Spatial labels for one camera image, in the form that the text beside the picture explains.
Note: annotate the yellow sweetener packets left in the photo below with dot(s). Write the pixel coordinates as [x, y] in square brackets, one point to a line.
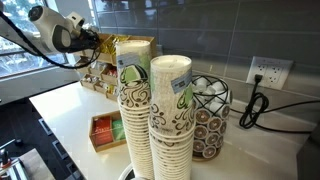
[109, 45]

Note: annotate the white wall outlet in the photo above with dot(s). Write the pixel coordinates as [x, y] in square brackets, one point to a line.
[274, 71]

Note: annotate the green tea packet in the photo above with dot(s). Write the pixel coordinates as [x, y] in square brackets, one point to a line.
[118, 130]

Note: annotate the paper cup stack front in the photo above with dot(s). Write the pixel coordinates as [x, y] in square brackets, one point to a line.
[171, 121]

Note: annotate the white round tray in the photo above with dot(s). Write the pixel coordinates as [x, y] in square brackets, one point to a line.
[127, 173]

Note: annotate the right bamboo organizer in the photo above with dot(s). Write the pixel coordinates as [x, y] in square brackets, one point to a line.
[108, 59]

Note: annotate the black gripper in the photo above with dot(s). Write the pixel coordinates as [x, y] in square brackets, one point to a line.
[84, 39]

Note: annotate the paper cup stack rear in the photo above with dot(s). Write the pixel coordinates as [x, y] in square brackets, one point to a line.
[134, 94]

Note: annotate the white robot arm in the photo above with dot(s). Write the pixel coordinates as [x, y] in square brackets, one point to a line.
[57, 33]

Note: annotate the paper cup stack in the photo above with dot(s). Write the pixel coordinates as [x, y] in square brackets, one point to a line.
[134, 94]
[171, 121]

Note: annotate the long bamboo tea tray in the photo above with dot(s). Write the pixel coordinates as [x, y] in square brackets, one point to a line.
[115, 115]

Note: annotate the red tea packet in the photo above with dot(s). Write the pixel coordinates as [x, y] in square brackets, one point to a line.
[101, 131]

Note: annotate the wire coffee pod holder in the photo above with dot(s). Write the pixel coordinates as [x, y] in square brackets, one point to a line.
[212, 99]

